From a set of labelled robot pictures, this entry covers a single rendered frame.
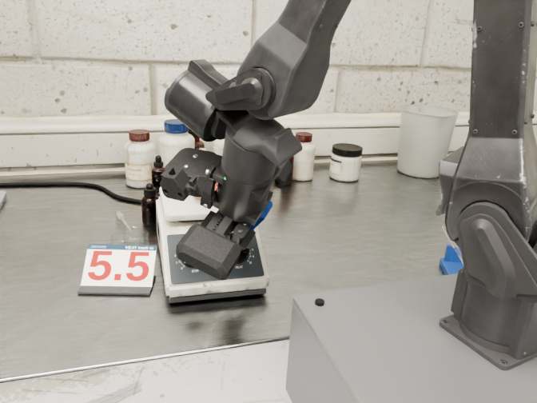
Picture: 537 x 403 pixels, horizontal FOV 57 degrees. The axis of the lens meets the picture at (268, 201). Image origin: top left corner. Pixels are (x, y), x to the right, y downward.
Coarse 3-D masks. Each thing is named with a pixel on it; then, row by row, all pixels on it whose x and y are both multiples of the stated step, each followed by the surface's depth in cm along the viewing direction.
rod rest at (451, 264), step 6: (450, 246) 72; (450, 252) 72; (444, 258) 73; (450, 258) 72; (456, 258) 72; (444, 264) 72; (450, 264) 72; (456, 264) 72; (462, 264) 72; (444, 270) 71; (450, 270) 70; (456, 270) 70
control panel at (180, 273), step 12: (168, 240) 63; (180, 240) 63; (252, 240) 65; (168, 252) 62; (252, 252) 64; (180, 264) 61; (240, 264) 63; (252, 264) 63; (180, 276) 60; (192, 276) 60; (204, 276) 61; (240, 276) 61; (252, 276) 62
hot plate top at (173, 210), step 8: (160, 192) 72; (168, 200) 69; (176, 200) 69; (192, 200) 69; (168, 208) 66; (176, 208) 66; (184, 208) 66; (192, 208) 66; (200, 208) 67; (216, 208) 67; (168, 216) 64; (176, 216) 64; (184, 216) 64; (192, 216) 65; (200, 216) 65
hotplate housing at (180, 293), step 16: (160, 208) 72; (160, 224) 66; (176, 224) 66; (192, 224) 66; (160, 240) 67; (176, 288) 59; (192, 288) 60; (208, 288) 60; (224, 288) 61; (240, 288) 62; (256, 288) 62
